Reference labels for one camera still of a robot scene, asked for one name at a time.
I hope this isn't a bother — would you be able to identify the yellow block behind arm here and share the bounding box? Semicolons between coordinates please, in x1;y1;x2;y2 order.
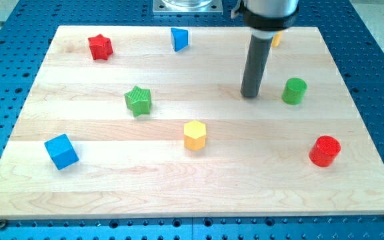
271;31;283;47

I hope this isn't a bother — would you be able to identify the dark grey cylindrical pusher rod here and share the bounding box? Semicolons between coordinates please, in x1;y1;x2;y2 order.
241;35;272;98

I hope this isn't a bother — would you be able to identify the light wooden board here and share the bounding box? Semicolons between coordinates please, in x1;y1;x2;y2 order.
0;26;384;219

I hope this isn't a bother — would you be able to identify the blue cube block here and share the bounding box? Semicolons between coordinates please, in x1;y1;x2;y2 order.
44;134;79;170

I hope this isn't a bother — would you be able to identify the green cylinder block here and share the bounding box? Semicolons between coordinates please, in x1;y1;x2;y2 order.
281;77;307;105

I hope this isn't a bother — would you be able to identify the left board clamp screw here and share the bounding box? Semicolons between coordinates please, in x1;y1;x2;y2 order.
0;219;8;229

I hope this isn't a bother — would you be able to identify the green star block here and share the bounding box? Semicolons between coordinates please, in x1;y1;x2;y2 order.
124;86;152;117

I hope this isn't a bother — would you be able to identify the red cylinder block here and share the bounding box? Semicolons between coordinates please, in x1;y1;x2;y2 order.
309;135;341;167

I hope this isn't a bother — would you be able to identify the yellow hexagon block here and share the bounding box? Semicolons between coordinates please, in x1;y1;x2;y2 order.
183;121;207;151

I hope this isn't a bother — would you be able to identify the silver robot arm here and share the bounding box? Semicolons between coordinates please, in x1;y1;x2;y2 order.
231;0;299;40

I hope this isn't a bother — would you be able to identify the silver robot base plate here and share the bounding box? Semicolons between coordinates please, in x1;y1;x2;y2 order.
152;0;223;15

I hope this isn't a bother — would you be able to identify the red star block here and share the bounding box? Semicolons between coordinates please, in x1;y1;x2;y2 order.
88;34;113;60

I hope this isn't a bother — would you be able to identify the blue triangle block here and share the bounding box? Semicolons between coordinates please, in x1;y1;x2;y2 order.
170;27;189;52

